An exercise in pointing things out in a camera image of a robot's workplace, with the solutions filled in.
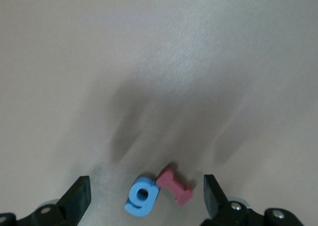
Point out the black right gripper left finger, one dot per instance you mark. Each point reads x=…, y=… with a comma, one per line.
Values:
x=74, y=198

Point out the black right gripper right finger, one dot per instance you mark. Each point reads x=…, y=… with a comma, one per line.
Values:
x=216, y=206

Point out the red foam letter I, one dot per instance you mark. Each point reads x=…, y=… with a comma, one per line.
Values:
x=174, y=186

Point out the blue foam letter g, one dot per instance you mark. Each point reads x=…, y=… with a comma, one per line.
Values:
x=146, y=182

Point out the large table cover sheet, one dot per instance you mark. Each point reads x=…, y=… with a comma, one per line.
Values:
x=159, y=37

